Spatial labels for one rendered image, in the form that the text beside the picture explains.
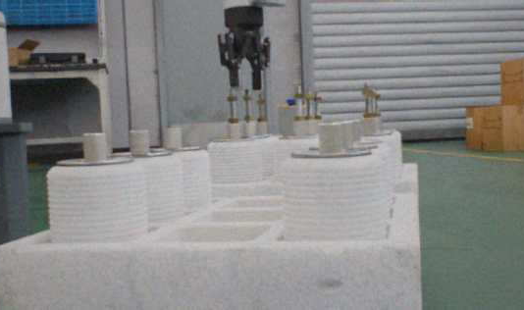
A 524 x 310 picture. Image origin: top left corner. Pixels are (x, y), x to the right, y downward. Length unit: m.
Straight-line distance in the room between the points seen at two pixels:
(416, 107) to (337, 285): 6.15
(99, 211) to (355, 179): 0.24
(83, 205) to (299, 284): 0.22
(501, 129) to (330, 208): 4.28
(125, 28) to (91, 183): 5.67
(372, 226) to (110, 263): 0.23
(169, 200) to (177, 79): 5.51
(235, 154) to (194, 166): 0.30
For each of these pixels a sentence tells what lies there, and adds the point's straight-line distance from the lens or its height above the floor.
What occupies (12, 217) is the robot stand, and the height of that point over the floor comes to 0.14.
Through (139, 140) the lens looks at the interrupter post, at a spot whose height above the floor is 0.27.
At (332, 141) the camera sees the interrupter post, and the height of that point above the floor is 0.26.
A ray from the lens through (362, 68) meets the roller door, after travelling 6.59.
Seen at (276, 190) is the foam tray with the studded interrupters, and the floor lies 0.17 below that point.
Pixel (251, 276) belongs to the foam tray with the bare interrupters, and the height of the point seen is 0.15.
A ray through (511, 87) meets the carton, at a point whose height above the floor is 0.42.
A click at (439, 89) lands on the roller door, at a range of 6.83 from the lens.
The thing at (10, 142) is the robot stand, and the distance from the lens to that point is 1.32.
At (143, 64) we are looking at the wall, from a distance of 6.30.
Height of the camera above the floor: 0.29
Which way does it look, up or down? 3 degrees down
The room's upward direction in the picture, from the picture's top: 3 degrees counter-clockwise
